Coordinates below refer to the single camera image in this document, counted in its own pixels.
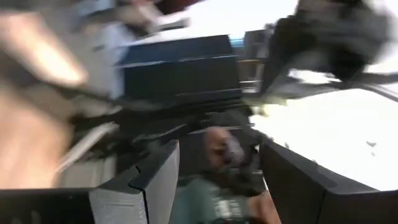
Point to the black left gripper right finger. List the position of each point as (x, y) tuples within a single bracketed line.
[(326, 205)]

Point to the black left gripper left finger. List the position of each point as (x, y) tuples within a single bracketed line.
[(93, 208)]

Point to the person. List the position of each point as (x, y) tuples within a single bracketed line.
[(220, 149)]

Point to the dark screen with blue edge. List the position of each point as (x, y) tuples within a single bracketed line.
[(180, 74)]

